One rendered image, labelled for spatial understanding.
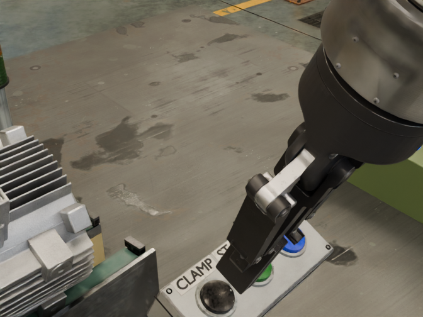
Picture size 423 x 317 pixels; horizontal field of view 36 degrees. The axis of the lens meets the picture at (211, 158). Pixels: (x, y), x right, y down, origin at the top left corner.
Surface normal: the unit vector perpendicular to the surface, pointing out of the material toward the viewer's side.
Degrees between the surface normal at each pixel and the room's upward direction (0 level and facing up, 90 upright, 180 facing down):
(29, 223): 59
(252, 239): 102
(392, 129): 107
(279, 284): 27
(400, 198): 90
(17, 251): 74
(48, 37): 0
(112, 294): 90
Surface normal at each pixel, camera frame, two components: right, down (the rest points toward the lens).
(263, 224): -0.73, 0.54
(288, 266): 0.32, -0.58
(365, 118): -0.44, 0.61
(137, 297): 0.74, 0.36
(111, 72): -0.02, -0.84
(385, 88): -0.68, 0.41
